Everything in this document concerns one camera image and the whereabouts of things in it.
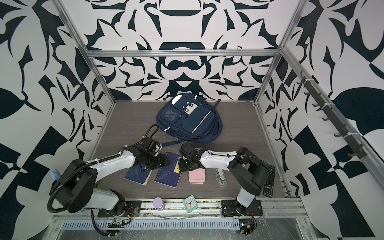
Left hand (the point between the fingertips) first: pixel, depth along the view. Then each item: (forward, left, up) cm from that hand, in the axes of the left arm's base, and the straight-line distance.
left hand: (165, 162), depth 88 cm
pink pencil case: (-9, -18, 0) cm, 20 cm away
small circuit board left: (-28, +21, -4) cm, 35 cm away
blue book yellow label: (-5, +17, -2) cm, 18 cm away
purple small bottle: (-22, +1, +6) cm, 23 cm away
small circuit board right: (-31, -40, -3) cm, 51 cm away
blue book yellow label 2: (-7, -3, -2) cm, 7 cm away
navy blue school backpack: (+31, -14, +3) cm, 34 cm away
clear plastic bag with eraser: (-9, -31, 0) cm, 33 cm away
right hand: (-2, -7, -1) cm, 8 cm away
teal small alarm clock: (-22, -14, 0) cm, 26 cm away
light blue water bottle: (-12, +41, +21) cm, 48 cm away
